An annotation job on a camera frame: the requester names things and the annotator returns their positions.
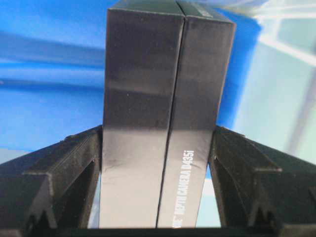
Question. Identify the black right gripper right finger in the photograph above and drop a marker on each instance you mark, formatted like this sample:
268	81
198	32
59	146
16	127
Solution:
258	186

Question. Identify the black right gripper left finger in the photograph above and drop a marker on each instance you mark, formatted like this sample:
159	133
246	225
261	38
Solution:
51	188

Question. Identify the black box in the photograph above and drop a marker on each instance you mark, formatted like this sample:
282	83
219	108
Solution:
166	63

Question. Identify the clear plastic storage bin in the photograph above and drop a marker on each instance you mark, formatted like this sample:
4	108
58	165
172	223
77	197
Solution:
270	91

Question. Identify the blue cloth liner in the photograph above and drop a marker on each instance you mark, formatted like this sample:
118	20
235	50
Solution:
52	60

